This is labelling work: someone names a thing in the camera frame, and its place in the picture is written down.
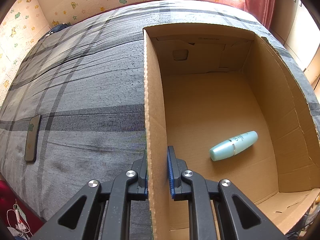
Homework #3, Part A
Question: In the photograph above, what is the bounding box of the brown cardboard box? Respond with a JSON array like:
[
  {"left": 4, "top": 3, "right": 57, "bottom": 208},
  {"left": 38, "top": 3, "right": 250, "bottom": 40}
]
[{"left": 144, "top": 23, "right": 319, "bottom": 239}]

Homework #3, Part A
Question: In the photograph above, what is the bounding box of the mint green cosmetic bottle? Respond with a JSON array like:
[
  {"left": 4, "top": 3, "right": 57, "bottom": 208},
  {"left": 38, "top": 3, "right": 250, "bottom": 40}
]
[{"left": 209, "top": 131, "right": 258, "bottom": 161}]

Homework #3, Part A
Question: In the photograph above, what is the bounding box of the grey plaid bed cover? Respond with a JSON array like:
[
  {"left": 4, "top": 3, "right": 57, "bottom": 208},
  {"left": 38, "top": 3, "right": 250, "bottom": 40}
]
[{"left": 1, "top": 0, "right": 319, "bottom": 239}]

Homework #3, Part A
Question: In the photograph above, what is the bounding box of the black smartphone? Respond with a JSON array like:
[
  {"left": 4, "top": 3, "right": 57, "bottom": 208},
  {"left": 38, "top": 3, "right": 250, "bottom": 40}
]
[{"left": 24, "top": 115, "right": 41, "bottom": 163}]

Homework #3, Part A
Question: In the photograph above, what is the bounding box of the dark blue cloth bundle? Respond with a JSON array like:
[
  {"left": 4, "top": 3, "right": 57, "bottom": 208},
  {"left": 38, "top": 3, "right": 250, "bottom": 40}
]
[{"left": 45, "top": 23, "right": 71, "bottom": 36}]

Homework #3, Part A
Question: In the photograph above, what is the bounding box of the beige wardrobe cabinet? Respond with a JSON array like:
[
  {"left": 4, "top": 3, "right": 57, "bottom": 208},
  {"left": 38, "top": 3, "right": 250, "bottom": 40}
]
[{"left": 270, "top": 0, "right": 319, "bottom": 97}]

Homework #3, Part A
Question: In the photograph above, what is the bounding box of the white cable with tag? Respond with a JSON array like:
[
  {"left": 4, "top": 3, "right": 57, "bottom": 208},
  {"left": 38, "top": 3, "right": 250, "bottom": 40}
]
[{"left": 6, "top": 199, "right": 33, "bottom": 238}]

